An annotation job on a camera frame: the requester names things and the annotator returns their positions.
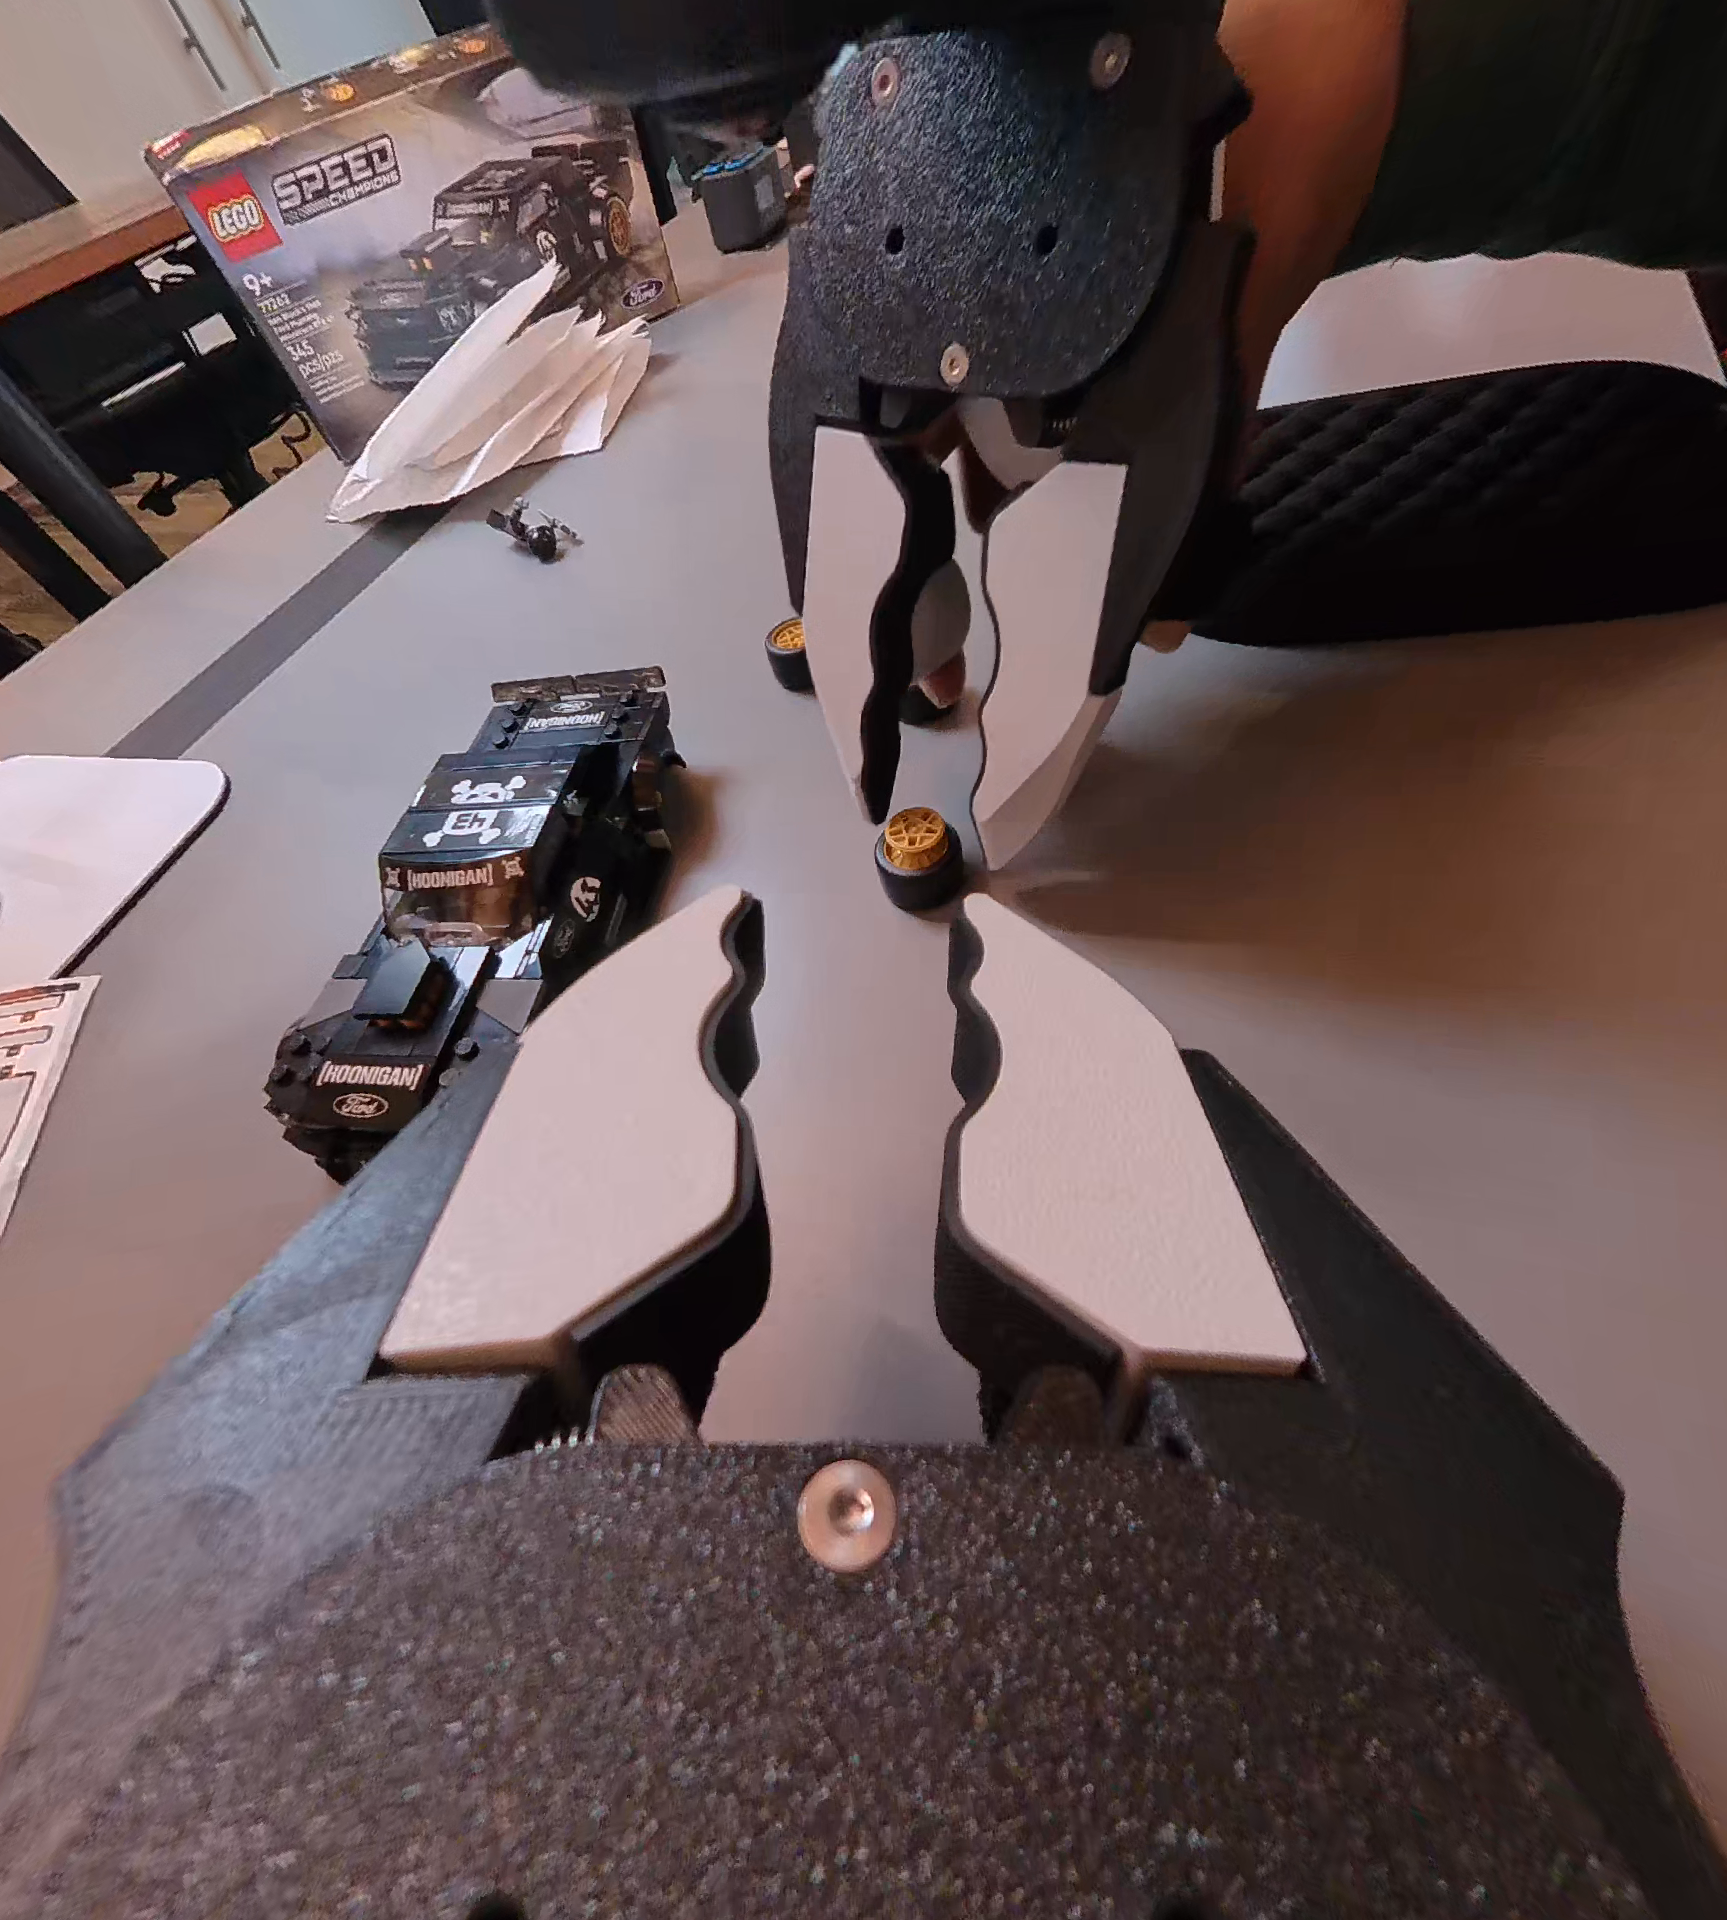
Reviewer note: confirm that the small black box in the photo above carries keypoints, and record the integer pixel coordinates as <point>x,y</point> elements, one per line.
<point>743,195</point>

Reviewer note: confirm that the black lego wheel gold hub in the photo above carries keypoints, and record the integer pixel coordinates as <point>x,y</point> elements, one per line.
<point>933,699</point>
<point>919,855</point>
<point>789,651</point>

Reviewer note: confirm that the black lego car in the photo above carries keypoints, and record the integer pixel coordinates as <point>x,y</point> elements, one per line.
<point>474,900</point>

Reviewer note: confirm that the small black lego piece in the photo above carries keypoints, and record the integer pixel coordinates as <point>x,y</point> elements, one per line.
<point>532,530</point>

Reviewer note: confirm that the clear plastic parts bag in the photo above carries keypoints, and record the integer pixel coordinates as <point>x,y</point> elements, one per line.
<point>489,404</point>

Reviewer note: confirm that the black lego set box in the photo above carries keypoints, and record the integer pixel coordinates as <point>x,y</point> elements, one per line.
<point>413,226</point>

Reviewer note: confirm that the wooden office desk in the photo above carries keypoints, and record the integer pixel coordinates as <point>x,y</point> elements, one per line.
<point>24,256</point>

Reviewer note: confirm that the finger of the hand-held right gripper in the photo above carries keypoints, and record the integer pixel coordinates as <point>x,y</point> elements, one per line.
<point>1058,645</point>
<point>864,602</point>

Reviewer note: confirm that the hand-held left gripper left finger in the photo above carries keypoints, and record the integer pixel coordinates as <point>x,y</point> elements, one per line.
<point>578,1186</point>

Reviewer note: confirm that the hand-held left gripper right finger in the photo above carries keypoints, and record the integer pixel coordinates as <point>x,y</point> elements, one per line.
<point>1119,1186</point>

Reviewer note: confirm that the black dimpled wrist rest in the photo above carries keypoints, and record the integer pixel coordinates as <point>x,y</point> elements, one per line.
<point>1495,496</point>

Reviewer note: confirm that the white booklet stand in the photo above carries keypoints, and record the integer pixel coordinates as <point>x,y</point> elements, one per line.
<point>54,841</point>

